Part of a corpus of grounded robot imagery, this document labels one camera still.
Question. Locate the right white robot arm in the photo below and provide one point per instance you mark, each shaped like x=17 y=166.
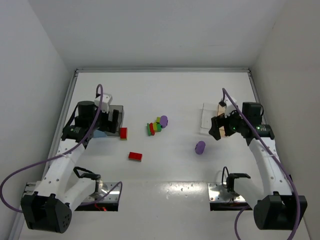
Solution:
x=275 y=207

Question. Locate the light blue plastic container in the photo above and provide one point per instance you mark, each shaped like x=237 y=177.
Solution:
x=99 y=134

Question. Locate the smoky grey plastic container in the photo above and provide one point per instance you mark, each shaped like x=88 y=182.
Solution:
x=120 y=108

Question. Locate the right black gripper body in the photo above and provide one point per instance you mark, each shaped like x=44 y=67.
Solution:
x=222 y=125

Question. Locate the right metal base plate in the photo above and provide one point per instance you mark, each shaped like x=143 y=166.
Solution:
x=222 y=200

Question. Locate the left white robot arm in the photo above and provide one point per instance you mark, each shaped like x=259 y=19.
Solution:
x=66 y=186

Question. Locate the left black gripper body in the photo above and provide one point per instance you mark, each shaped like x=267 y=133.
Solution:
x=111 y=120

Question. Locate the orange translucent plastic container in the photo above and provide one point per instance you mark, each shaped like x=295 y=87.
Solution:
x=224 y=128

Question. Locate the red lego near grey container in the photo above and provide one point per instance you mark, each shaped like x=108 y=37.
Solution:
x=123 y=133

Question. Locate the clear plastic container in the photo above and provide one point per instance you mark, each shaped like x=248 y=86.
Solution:
x=209 y=110

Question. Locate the purple round lego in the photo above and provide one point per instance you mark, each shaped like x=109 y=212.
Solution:
x=163 y=121
x=200 y=147

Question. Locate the red lego brick front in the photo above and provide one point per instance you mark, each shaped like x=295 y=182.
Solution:
x=134 y=156

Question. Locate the red green lego pile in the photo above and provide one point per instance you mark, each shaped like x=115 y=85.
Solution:
x=154 y=127

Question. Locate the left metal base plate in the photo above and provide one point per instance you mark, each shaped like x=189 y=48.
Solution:
x=106 y=200

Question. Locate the metal base plate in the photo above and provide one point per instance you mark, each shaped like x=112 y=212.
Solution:
x=106 y=200
x=222 y=200

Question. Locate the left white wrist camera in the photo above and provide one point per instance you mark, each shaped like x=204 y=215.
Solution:
x=103 y=101

